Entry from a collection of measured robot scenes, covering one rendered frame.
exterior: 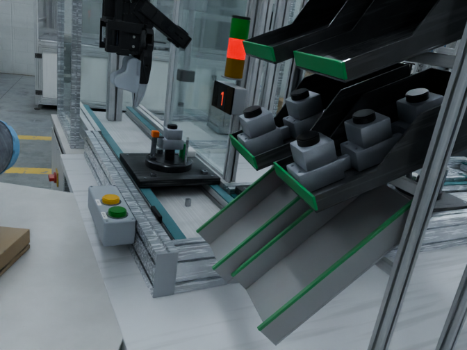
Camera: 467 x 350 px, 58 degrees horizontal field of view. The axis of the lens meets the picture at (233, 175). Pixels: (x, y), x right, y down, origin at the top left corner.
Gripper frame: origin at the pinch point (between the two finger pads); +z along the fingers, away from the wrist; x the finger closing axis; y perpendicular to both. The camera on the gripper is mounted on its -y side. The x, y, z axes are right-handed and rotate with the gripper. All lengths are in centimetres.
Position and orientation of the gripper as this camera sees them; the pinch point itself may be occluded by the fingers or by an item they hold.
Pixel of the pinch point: (139, 100)
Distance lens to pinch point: 84.3
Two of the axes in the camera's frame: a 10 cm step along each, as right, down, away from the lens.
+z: -1.4, 9.3, 3.3
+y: -8.9, 0.3, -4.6
